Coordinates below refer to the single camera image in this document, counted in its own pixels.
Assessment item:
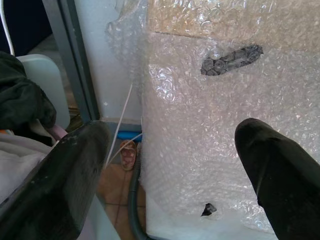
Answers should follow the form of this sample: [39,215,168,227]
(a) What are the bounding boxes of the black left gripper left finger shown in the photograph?
[0,120,111,240]

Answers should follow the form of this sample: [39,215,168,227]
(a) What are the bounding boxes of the light grey garment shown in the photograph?
[0,132,55,198]

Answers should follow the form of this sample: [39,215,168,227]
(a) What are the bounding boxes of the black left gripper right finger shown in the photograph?
[234,117,320,240]

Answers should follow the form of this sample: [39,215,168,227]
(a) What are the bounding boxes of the bubble-wrapped white washing machine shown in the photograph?
[104,0,320,240]

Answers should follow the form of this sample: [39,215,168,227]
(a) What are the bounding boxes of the grey drain hose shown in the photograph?
[127,159,149,240]

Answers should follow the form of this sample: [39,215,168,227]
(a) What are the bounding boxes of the white plastic laundry basket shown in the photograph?
[16,54,71,130]

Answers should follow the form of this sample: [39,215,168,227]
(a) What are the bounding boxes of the patterned slipper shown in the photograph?
[119,139,138,172]

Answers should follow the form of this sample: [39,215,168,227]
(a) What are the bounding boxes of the dark green garment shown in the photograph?
[0,51,57,147]

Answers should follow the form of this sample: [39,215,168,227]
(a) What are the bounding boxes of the white plastic strap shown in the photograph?
[105,83,144,168]

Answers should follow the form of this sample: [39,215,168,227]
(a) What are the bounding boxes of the grey metal door frame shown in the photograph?
[41,0,101,124]

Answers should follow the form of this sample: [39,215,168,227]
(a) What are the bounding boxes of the white cable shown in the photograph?
[0,0,16,56]

